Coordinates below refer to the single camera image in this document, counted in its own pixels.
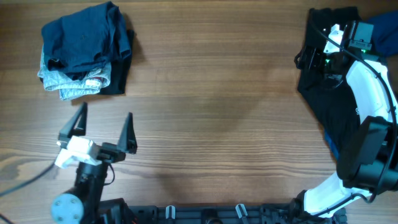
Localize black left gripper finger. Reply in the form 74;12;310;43
58;102;88;142
117;113;137;154

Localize navy blue shorts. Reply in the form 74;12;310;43
41;1;131;80

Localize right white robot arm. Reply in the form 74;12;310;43
127;19;397;223

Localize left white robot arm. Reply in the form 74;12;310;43
51;103;137;223

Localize black pants pile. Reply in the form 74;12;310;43
297;6;361;158

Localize folded light blue jeans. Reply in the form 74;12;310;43
37;51;111;101

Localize blue garment under pile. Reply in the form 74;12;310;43
323;11;398;161

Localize folded black garment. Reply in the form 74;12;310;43
99;29;135;95

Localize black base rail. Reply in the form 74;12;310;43
129;203;348;224

